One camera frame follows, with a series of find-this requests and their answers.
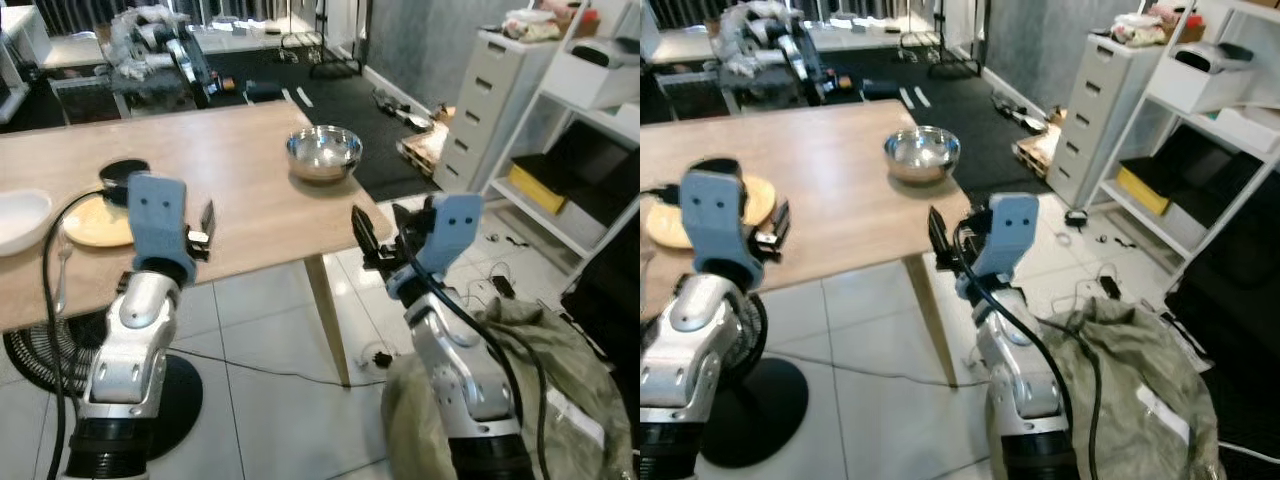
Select wooden dining table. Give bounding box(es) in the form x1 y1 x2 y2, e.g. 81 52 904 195
0 100 396 388
640 98 973 389

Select stainless steel bowl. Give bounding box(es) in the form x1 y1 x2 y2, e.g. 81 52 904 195
286 125 365 185
883 125 962 187

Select small black bowl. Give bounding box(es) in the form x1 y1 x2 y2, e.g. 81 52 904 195
98 159 152 193

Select yellow round plate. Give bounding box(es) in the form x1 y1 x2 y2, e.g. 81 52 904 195
645 175 777 251
61 194 137 249

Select yellow box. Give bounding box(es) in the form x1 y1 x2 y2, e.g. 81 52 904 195
507 163 567 216
1114 165 1172 218

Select silver spoon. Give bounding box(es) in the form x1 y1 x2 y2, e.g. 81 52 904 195
52 243 73 313

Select white drawer cabinet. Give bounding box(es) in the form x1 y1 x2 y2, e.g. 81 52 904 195
434 29 563 197
1045 35 1167 211

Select black floor fan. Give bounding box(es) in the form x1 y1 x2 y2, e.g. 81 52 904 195
3 308 204 463
698 292 811 469

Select grey covered exercise machine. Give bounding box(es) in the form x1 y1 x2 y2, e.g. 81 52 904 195
714 0 833 105
107 4 217 109

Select black metal rack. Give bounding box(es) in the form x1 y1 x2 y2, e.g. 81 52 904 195
278 0 367 80
898 0 986 80

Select white bowl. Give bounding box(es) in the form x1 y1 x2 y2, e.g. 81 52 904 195
0 189 54 257

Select black bag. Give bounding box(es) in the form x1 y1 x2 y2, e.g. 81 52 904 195
513 118 641 226
1118 122 1273 216

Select white metal shelf rack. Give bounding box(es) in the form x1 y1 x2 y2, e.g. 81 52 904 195
1090 0 1280 286
484 0 641 293

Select olive green fabric bag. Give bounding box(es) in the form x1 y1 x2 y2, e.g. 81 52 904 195
985 297 1226 480
381 297 635 480

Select white storage bin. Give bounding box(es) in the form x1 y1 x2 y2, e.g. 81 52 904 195
539 40 641 112
1144 43 1257 117

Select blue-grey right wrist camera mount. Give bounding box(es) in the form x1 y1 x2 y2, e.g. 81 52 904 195
955 192 1041 301
387 192 486 302

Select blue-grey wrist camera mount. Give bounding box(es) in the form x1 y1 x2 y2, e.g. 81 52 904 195
126 172 199 287
679 169 767 293
387 192 486 302
955 192 1041 301

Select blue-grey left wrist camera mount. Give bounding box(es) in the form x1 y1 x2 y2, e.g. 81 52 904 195
679 169 767 293
126 172 199 287

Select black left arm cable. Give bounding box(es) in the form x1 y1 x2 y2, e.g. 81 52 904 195
39 188 106 480

